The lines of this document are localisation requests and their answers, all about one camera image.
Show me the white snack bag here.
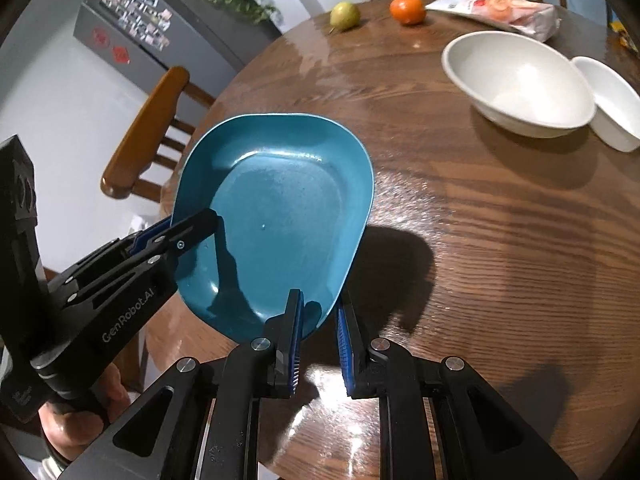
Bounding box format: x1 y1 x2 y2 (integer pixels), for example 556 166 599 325
425 0 561 42

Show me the medium white bowl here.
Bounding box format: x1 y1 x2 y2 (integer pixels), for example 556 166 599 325
570 56 640 153

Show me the orange tangerine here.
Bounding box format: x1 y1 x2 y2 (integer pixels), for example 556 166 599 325
390 0 426 26

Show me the large grey-white bowl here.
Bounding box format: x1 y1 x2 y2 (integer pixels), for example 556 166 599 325
440 30 597 139

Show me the person's left hand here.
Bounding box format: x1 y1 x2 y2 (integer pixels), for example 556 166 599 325
38 363 130 460

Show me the grey refrigerator with magnets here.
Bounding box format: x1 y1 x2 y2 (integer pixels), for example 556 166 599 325
74 0 281 98

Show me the green pear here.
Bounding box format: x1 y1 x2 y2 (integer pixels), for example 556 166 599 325
329 1 361 34

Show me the wooden chair left side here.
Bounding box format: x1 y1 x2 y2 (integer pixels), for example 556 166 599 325
100 66 215 204

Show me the yellow snack packet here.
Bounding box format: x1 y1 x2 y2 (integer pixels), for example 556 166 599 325
608 20 640 56

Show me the blue oval dish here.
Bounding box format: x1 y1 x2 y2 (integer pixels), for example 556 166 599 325
171 113 374 342

